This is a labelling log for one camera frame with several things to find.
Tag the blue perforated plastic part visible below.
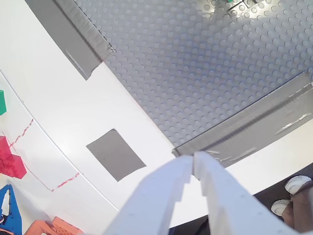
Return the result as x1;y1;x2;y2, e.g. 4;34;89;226
0;184;24;235

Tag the white sneaker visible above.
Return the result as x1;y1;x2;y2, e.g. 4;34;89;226
284;174;313;196
270;199;292;217

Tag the grey tape patch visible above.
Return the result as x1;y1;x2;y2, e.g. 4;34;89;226
86;129;147;182

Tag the grey studded lego baseplate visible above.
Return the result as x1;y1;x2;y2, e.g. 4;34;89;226
54;0;313;150

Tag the salmon perforated plastic part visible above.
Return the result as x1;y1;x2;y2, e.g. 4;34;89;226
25;216;84;235

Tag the grey lego brick wall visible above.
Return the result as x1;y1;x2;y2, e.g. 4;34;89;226
226;0;260;17

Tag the red lego cube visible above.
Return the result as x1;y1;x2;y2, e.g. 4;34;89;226
0;135;27;181

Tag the long grey tape strip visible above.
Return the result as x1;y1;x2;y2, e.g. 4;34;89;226
172;71;313;170
25;0;117;81

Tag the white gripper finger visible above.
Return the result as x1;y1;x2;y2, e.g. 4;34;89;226
105;155;194;235
193;151;296;235

